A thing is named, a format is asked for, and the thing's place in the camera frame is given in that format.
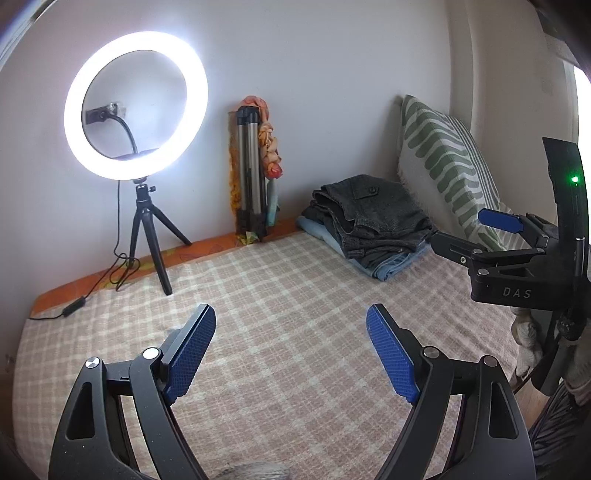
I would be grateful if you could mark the green striped pillow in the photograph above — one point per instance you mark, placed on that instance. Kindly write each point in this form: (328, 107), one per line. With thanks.
(443, 161)

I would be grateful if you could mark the folded dark grey pants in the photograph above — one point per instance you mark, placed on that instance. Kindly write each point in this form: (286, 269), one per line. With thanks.
(364, 251)

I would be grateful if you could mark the small black tripod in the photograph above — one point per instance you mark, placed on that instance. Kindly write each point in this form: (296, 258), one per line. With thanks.
(147, 217)

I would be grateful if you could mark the folded blue jeans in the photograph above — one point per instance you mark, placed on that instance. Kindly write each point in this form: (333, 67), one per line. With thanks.
(392, 270)

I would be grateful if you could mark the black gooseneck phone holder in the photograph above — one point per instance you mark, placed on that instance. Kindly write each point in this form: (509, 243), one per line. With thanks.
(127, 131)

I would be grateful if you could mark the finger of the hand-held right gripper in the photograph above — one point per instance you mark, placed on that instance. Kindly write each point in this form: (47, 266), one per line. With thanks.
(461, 251)
(501, 220)

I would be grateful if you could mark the folded silver tripod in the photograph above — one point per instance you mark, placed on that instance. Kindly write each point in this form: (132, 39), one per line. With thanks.
(249, 175)

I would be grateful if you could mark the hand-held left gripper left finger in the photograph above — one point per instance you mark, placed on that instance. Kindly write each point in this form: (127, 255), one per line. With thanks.
(189, 355)

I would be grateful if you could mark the orange patterned scarf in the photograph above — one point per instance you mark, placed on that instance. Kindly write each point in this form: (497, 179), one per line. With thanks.
(270, 143)

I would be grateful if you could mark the person's right hand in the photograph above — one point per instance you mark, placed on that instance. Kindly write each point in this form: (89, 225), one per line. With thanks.
(526, 337)

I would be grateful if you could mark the pink plaid blanket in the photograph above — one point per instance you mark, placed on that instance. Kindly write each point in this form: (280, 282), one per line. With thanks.
(277, 295)

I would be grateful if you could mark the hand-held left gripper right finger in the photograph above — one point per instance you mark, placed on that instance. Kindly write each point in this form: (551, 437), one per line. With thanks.
(392, 355)

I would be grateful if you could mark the person's striped clothing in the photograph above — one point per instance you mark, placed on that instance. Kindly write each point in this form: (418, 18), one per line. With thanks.
(563, 438)

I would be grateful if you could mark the grey checked short pants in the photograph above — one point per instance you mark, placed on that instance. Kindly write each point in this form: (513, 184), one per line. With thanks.
(369, 203)

